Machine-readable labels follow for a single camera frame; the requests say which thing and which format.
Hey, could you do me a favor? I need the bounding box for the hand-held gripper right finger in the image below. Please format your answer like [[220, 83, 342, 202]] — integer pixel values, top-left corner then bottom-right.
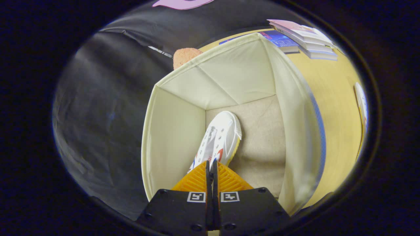
[[212, 159, 291, 236]]

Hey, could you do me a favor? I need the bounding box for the pink round sponge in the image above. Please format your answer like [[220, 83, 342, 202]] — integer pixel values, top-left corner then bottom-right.
[[173, 48, 204, 70]]

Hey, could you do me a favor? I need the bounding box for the blue cover book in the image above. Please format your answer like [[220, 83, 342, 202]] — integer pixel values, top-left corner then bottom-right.
[[219, 30, 300, 54]]

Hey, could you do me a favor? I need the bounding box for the white spine book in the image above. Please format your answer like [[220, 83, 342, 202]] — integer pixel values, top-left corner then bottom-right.
[[297, 42, 336, 53]]

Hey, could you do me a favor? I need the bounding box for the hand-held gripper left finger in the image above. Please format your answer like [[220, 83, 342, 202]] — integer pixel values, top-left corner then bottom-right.
[[136, 160, 213, 236]]

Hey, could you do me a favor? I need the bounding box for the beige fabric storage box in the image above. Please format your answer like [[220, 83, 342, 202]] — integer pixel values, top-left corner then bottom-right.
[[141, 33, 327, 217]]

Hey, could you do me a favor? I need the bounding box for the light blue spine book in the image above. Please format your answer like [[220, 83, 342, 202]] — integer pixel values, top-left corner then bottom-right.
[[307, 49, 338, 61]]

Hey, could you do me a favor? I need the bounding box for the white canvas shoe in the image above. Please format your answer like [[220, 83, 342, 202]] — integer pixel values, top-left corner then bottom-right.
[[354, 82, 368, 161], [188, 111, 242, 173]]

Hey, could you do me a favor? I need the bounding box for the pink cover book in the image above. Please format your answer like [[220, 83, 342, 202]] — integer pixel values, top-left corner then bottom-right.
[[267, 19, 334, 46]]

